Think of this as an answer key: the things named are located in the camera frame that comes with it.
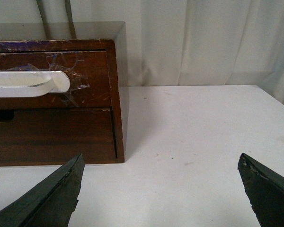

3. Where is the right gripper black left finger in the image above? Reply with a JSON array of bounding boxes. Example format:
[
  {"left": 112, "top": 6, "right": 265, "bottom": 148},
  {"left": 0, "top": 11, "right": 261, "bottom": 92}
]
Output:
[{"left": 0, "top": 154, "right": 85, "bottom": 227}]

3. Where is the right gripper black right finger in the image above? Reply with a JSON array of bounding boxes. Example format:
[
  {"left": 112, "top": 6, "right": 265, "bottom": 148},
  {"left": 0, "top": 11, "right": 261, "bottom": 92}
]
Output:
[{"left": 238, "top": 153, "right": 284, "bottom": 227}]

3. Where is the wooden drawer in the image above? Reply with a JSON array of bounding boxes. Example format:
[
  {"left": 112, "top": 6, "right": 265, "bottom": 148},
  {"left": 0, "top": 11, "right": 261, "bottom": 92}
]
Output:
[
  {"left": 0, "top": 51, "right": 111, "bottom": 109},
  {"left": 0, "top": 108, "right": 116, "bottom": 166}
]

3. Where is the white drawer handle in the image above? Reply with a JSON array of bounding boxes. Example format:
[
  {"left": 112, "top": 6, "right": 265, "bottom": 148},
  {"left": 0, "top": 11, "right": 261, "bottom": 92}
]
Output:
[{"left": 0, "top": 71, "right": 71, "bottom": 98}]

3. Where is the brown wooden drawer cabinet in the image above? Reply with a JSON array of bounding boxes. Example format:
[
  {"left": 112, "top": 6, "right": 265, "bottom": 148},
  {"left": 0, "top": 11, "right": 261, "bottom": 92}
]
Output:
[{"left": 0, "top": 21, "right": 129, "bottom": 164}]

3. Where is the white curtain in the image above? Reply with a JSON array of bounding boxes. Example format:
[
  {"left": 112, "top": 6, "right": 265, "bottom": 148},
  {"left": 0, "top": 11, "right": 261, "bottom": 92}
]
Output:
[{"left": 0, "top": 0, "right": 284, "bottom": 104}]

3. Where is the grey cable right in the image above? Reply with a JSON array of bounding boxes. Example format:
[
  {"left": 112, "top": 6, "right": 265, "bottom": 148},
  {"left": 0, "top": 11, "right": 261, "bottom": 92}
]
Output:
[{"left": 64, "top": 0, "right": 77, "bottom": 40}]

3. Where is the grey cable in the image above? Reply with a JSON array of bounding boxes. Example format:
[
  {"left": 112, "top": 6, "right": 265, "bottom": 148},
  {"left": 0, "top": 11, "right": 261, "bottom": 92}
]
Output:
[
  {"left": 64, "top": 0, "right": 77, "bottom": 40},
  {"left": 36, "top": 0, "right": 50, "bottom": 40}
]

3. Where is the grey cable left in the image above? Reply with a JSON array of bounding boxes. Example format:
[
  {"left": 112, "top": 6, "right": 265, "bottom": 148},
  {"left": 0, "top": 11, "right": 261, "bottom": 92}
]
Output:
[{"left": 36, "top": 0, "right": 50, "bottom": 40}]

